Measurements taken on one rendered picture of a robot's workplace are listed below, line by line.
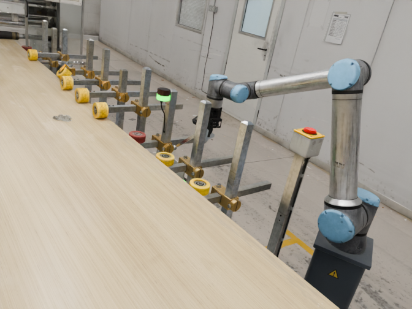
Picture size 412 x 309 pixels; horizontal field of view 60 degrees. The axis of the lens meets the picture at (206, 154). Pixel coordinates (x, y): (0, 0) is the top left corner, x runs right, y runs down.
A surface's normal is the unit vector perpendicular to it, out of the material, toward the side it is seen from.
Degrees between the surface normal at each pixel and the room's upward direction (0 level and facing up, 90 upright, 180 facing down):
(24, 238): 0
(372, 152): 90
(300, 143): 90
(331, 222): 95
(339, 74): 83
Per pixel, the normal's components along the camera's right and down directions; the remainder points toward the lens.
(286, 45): -0.82, 0.09
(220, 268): 0.18, -0.90
